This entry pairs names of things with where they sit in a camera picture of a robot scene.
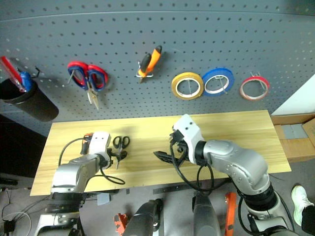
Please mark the dark cabinet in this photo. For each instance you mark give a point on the dark cabinet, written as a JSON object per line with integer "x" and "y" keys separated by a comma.
{"x": 19, "y": 147}

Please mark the black pegboard hook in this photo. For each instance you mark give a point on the black pegboard hook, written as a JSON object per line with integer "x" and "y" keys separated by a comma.
{"x": 39, "y": 71}

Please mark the white sneaker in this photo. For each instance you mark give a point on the white sneaker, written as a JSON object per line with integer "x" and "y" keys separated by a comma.
{"x": 299, "y": 201}

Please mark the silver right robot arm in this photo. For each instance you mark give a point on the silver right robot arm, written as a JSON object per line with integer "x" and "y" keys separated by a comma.
{"x": 241, "y": 162}

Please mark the orange and black hand tool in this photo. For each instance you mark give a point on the orange and black hand tool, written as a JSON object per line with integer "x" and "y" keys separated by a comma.
{"x": 85, "y": 145}

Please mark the orange and black pliers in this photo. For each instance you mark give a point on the orange and black pliers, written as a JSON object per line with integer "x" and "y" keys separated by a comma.
{"x": 150, "y": 62}

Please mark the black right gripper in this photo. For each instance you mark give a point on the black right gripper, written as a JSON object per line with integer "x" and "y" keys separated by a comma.
{"x": 181, "y": 150}

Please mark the brown cardboard box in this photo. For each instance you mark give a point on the brown cardboard box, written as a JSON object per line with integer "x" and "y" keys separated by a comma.
{"x": 295, "y": 145}

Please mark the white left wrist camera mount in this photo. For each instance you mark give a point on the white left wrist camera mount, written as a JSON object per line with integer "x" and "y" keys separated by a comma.
{"x": 98, "y": 143}

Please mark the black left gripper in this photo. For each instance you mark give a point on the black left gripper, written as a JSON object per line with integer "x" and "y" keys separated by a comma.
{"x": 107, "y": 160}

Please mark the silver pegboard hook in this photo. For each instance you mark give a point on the silver pegboard hook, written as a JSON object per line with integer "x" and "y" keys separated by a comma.
{"x": 189, "y": 86}
{"x": 258, "y": 75}
{"x": 222, "y": 84}

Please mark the black cup holder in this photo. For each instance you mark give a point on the black cup holder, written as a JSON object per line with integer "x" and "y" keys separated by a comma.
{"x": 37, "y": 104}

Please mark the white panel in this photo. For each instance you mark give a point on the white panel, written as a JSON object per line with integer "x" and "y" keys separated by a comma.
{"x": 297, "y": 100}

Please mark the orange plastic bar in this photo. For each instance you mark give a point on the orange plastic bar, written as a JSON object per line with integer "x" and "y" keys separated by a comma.
{"x": 230, "y": 211}

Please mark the black trouser leg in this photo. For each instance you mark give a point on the black trouser leg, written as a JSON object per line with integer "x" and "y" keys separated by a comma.
{"x": 309, "y": 221}

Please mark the yellow tape roll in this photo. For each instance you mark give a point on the yellow tape roll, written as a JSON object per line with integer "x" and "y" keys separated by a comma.
{"x": 175, "y": 86}

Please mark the red and blue scissors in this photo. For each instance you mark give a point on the red and blue scissors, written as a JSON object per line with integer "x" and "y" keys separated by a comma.
{"x": 91, "y": 76}

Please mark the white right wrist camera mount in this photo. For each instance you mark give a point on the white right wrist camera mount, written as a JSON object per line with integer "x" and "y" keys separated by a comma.
{"x": 190, "y": 130}

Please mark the red plastic part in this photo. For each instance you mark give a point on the red plastic part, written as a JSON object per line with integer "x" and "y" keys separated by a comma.
{"x": 120, "y": 223}

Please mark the black scissors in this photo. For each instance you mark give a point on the black scissors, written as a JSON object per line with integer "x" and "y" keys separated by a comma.
{"x": 120, "y": 145}

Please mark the grey metal pegboard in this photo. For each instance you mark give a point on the grey metal pegboard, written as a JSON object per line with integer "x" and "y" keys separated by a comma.
{"x": 137, "y": 29}

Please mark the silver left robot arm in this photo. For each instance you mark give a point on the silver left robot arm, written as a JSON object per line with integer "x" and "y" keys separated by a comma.
{"x": 73, "y": 172}

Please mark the blue tape roll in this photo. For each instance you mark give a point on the blue tape roll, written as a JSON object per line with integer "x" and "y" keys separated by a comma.
{"x": 230, "y": 79}

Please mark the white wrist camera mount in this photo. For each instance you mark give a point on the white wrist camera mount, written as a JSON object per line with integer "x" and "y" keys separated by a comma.
{"x": 98, "y": 143}
{"x": 190, "y": 130}

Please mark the red tape roll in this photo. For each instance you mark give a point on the red tape roll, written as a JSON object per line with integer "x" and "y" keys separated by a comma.
{"x": 246, "y": 96}

